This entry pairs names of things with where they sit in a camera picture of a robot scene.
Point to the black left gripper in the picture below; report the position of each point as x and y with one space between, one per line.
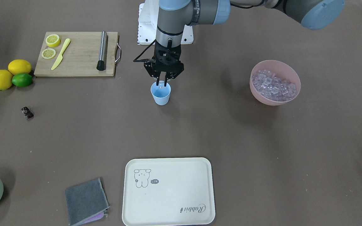
150 69

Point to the dark cherries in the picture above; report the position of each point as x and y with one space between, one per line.
27 113

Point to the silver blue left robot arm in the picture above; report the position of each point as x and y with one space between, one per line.
172 16

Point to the light blue plastic cup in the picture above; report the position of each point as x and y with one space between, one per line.
161 92

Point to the pink bowl of ice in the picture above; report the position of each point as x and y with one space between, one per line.
274 83

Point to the steel muddler black tip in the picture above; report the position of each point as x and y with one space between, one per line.
101 64

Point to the wooden cutting board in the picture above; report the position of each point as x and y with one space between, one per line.
81 56

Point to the yellow plastic knife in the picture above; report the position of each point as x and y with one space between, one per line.
60 55

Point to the lemon half near edge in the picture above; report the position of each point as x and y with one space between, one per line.
53 40

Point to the cream plastic tray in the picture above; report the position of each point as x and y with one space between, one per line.
168 192

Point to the lemon half inner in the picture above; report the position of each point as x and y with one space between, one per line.
48 53

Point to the green lime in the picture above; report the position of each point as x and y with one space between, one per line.
22 79

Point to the whole yellow lemon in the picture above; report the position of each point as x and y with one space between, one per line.
19 66
5 79

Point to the grey folded cloth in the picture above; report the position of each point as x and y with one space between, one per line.
86 202

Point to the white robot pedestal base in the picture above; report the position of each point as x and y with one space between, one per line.
147 21

